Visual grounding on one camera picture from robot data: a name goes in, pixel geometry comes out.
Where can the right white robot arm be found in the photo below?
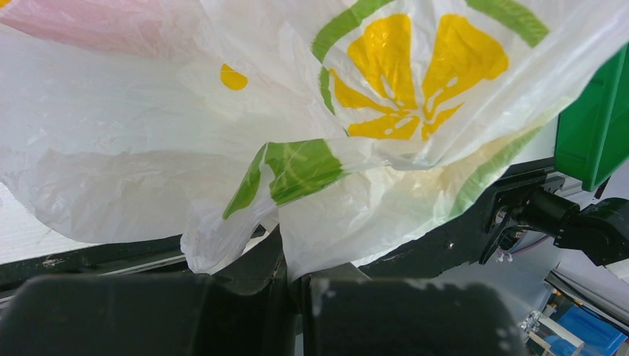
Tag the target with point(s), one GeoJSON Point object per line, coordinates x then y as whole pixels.
{"type": "Point", "coordinates": [600, 230]}

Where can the white plastic bag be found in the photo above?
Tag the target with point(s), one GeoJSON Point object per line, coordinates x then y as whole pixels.
{"type": "Point", "coordinates": [356, 126]}

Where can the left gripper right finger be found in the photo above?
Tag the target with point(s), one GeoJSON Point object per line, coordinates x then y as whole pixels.
{"type": "Point", "coordinates": [347, 313]}

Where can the green plastic tray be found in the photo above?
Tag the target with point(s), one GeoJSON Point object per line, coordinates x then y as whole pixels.
{"type": "Point", "coordinates": [592, 135]}

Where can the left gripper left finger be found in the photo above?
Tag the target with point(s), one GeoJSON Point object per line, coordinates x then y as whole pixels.
{"type": "Point", "coordinates": [243, 309]}

